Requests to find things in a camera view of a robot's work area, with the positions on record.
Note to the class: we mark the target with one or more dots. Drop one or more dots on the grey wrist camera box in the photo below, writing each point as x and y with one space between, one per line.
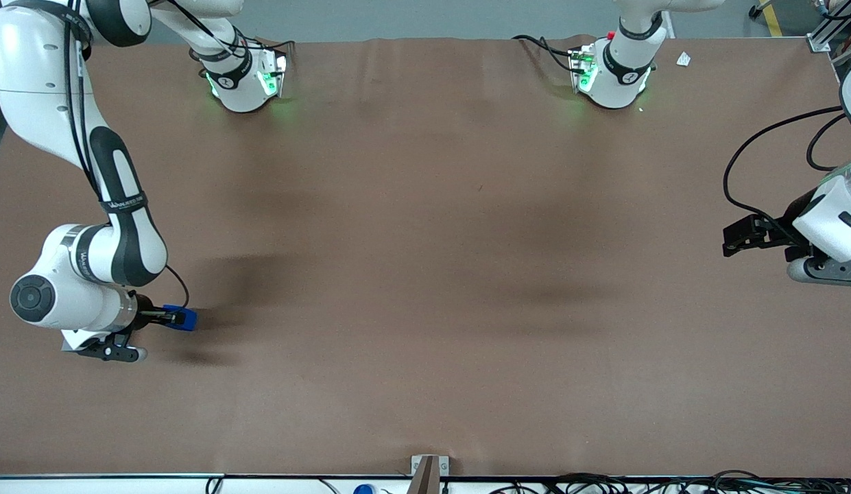
113 351
809 271

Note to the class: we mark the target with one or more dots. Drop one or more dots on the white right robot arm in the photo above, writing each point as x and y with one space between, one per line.
27 68

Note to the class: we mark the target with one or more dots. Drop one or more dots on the aluminium frame profile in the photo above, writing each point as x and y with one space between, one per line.
819 42

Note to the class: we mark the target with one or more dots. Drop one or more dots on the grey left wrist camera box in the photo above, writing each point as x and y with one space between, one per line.
809 271

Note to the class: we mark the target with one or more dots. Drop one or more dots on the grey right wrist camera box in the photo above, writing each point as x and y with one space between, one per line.
113 351

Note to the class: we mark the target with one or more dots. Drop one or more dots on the blue square plastic part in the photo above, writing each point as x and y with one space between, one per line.
190 321

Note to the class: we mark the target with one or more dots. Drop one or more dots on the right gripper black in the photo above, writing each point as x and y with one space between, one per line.
145 310

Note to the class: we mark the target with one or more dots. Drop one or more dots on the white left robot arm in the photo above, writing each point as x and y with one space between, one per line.
624 68

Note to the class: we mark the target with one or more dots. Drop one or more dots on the metal bracket plate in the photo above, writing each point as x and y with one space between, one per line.
416 463

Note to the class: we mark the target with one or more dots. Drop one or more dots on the white paper scrap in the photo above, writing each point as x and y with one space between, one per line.
684 59

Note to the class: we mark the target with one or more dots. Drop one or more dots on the brown table cover sheet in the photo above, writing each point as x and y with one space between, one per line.
425 274

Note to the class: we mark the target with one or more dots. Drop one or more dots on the blue round cap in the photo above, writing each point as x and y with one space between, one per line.
363 489

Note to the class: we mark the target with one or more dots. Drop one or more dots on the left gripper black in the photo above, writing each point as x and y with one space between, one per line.
790 219

